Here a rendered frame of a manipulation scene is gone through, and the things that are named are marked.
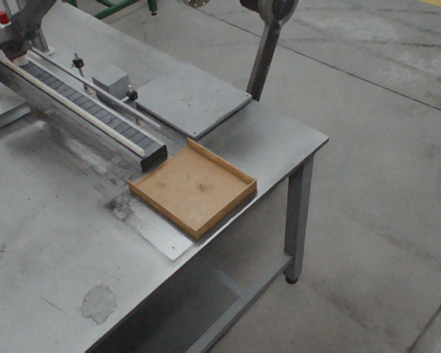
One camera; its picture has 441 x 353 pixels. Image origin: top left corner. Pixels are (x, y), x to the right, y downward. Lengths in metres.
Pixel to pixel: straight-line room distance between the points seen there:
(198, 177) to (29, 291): 0.57
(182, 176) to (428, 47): 2.60
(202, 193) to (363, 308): 1.04
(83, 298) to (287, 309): 1.11
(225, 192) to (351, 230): 1.13
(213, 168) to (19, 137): 0.69
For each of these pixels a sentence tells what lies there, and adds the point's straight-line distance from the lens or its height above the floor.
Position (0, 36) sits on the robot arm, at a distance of 1.93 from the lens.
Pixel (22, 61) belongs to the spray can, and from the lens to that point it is 2.16.
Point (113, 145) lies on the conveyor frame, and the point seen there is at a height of 0.86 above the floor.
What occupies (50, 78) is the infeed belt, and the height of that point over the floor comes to 0.88.
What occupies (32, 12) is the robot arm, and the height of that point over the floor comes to 1.21.
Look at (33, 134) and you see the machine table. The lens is 1.91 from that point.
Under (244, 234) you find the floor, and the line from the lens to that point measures 2.50.
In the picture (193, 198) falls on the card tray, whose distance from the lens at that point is 1.53.
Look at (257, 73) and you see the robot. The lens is 2.44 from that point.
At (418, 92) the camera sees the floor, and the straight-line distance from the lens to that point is 3.45.
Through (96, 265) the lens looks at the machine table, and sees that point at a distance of 1.44.
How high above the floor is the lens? 1.97
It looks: 45 degrees down
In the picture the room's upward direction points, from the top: 4 degrees counter-clockwise
